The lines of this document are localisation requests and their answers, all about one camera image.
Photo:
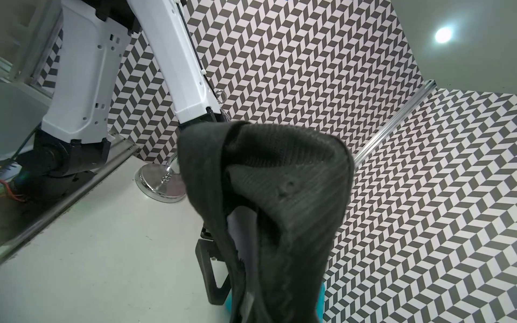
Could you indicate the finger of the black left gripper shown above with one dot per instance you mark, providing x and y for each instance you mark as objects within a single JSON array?
[{"x": 207, "y": 252}]

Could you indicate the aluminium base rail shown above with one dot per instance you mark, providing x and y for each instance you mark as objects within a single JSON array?
[{"x": 22, "y": 221}]

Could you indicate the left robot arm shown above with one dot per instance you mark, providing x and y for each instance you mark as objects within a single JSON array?
[{"x": 73, "y": 135}]

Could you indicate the teal plastic basket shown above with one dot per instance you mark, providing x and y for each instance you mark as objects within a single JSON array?
[{"x": 319, "y": 304}]

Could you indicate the black cap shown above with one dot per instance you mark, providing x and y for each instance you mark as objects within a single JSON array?
[{"x": 272, "y": 197}]

